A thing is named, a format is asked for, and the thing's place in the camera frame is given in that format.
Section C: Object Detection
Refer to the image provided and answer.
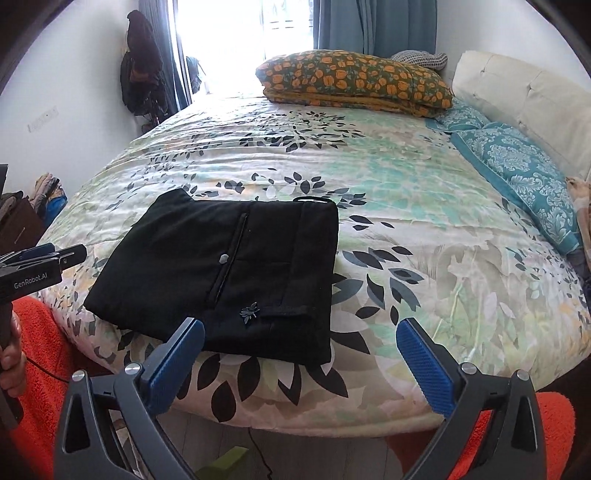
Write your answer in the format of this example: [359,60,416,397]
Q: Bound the black pants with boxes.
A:
[84,189,339,367]

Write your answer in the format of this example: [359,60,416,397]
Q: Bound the person's left hand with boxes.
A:
[0,312,27,398]

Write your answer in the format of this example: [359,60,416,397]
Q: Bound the brown wooden cabinet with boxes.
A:
[0,163,46,257]

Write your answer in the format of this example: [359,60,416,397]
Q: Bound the pile of clothes on cabinet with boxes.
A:
[29,173,68,229]

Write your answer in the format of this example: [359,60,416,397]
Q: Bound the orange fleece trousers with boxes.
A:
[1,297,576,479]

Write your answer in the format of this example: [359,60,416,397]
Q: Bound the green object on floor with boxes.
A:
[194,446,249,480]

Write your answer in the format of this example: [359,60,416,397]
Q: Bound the teal damask pillow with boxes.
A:
[426,99,582,256]

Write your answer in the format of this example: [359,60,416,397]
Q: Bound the cream padded headboard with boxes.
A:
[452,50,590,181]

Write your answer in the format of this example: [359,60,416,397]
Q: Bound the orange floral folded blanket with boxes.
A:
[256,49,454,118]

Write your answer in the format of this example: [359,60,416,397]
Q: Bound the black white checkered cushion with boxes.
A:
[391,50,448,72]

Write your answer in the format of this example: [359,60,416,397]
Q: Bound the white wall switch plate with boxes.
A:
[27,106,59,133]

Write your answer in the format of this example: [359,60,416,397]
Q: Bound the dark bags hanging on wall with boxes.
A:
[118,8,205,135]

